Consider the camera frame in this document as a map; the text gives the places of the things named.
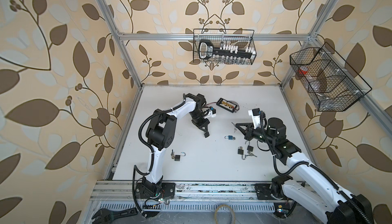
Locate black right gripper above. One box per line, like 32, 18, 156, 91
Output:
236, 121, 275, 146

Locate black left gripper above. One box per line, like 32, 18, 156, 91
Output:
189, 110, 211, 131

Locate blue padlock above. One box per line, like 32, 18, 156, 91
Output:
224, 135, 236, 140

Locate black padlock with key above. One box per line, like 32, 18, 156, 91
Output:
170, 150, 181, 162

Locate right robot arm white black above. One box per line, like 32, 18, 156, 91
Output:
235, 114, 374, 224

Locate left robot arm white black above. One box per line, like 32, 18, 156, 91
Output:
132, 93, 216, 199

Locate black padlock right open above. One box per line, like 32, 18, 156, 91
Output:
237, 146, 246, 160

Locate black charging board yellow connectors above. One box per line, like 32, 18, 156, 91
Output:
216, 98, 240, 113

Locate black tool set in basket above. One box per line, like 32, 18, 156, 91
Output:
197, 39, 257, 60

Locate red item in basket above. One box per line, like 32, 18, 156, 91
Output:
298, 66, 309, 76

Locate aluminium back crossbar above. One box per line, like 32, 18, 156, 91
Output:
117, 32, 311, 42

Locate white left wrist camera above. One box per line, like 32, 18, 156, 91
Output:
205, 107, 216, 118

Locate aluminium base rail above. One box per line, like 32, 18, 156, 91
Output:
87, 180, 344, 217

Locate rope ring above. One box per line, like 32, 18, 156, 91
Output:
213, 204, 236, 224

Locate back wire basket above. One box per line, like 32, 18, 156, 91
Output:
193, 28, 257, 65

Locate wire basket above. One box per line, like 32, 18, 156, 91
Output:
290, 42, 372, 112
193, 28, 257, 65

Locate right wire basket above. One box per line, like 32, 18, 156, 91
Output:
290, 42, 372, 112

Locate aluminium frame post right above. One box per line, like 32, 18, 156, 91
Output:
280, 0, 351, 89

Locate aluminium frame post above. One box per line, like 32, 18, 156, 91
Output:
280, 0, 351, 89
96, 0, 143, 90

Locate aluminium frame post left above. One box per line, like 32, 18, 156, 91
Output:
96, 0, 143, 90

